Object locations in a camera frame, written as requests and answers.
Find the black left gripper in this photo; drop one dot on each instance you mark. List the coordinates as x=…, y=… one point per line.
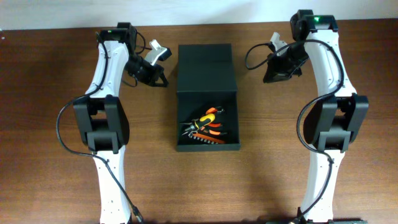
x=155, y=74

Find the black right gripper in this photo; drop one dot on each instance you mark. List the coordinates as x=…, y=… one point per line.
x=280, y=73

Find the black box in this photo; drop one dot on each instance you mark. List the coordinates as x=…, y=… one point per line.
x=206, y=79

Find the yellow black stubby screwdriver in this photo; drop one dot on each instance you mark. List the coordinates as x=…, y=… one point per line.
x=199, y=123

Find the red handled side cutters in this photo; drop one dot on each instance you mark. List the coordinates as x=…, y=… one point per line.
x=215, y=111

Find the orange black long-nose pliers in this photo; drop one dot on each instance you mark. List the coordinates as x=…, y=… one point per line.
x=213, y=129

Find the orange socket rail with sockets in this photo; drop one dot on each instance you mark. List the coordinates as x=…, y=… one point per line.
x=203, y=138

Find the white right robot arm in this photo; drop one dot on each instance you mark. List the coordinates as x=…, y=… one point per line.
x=328, y=124

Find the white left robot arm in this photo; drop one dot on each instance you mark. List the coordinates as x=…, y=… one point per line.
x=102, y=122

